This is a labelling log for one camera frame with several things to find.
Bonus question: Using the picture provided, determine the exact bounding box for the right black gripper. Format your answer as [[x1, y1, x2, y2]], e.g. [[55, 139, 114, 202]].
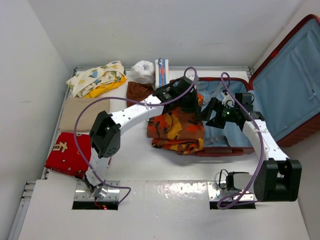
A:
[[195, 97, 239, 129]]

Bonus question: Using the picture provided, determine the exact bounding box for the orange camouflage garment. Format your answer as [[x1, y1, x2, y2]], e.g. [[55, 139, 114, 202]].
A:
[[146, 106, 205, 155]]

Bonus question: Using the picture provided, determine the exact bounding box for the white blue toiletry case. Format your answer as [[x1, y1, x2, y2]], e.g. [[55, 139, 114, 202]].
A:
[[154, 58, 170, 89]]

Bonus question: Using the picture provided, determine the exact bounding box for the white drawstring bag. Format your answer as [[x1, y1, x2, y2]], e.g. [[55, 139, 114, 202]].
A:
[[131, 60, 156, 84]]

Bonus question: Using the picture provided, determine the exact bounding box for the red suitcase blue lining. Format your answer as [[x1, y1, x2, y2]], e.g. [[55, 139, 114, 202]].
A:
[[169, 13, 320, 157]]

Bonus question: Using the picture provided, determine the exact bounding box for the beige shirt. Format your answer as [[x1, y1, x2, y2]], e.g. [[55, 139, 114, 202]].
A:
[[58, 97, 112, 133]]

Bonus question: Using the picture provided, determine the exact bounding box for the red patterned towel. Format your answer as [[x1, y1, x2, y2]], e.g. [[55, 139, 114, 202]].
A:
[[44, 132, 88, 179]]

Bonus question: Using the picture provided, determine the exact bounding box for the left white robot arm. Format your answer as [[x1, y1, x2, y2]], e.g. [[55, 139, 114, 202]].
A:
[[81, 74, 199, 160]]

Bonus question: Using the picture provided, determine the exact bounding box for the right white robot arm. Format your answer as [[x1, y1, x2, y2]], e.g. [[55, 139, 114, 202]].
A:
[[199, 93, 302, 202]]

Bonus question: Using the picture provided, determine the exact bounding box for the brown folded cloth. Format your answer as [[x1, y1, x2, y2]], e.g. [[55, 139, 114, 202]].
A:
[[126, 81, 155, 102]]

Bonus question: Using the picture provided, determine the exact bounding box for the yellow white patterned cloth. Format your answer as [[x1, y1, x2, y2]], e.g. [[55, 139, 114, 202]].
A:
[[66, 60, 127, 99]]

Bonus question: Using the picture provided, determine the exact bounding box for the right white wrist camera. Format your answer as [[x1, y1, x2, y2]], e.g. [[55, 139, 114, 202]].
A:
[[221, 92, 235, 108]]

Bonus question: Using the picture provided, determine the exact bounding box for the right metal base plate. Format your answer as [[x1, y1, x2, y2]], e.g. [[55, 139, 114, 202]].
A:
[[207, 180, 243, 202]]

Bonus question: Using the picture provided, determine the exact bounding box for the metal base plate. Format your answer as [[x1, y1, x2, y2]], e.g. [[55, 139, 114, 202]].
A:
[[73, 181, 120, 202], [207, 180, 243, 202]]

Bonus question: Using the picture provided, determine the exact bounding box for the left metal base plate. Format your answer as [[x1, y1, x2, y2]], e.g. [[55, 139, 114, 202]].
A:
[[73, 181, 120, 202]]

